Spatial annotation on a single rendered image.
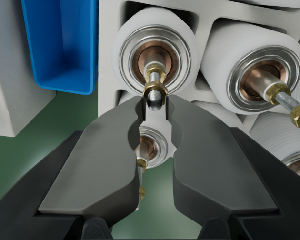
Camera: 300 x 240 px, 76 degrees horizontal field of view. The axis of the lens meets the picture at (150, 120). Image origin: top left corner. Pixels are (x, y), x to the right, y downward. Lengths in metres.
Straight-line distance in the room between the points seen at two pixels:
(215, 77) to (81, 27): 0.33
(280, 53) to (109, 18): 0.20
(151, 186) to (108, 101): 0.48
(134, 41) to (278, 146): 0.25
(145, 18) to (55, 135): 0.50
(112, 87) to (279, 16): 0.24
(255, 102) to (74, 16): 0.38
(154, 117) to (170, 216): 0.68
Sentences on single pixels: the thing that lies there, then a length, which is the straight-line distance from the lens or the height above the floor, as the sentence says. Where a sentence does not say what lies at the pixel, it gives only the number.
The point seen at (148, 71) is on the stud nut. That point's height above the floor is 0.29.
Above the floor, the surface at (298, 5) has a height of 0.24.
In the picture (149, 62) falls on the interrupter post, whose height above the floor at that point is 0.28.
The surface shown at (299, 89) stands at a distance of 0.31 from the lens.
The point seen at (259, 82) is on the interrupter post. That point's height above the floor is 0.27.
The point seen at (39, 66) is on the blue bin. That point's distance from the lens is 0.42.
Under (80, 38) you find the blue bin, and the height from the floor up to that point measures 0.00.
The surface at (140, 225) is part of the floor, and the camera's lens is 0.95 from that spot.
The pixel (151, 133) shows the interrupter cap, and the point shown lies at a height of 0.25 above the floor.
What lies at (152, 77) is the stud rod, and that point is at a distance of 0.16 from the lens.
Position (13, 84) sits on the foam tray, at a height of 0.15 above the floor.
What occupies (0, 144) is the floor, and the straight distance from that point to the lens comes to 0.76.
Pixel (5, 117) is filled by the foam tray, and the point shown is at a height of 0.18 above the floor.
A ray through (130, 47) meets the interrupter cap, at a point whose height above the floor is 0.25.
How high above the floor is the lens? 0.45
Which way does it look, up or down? 57 degrees down
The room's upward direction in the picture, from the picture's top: 178 degrees counter-clockwise
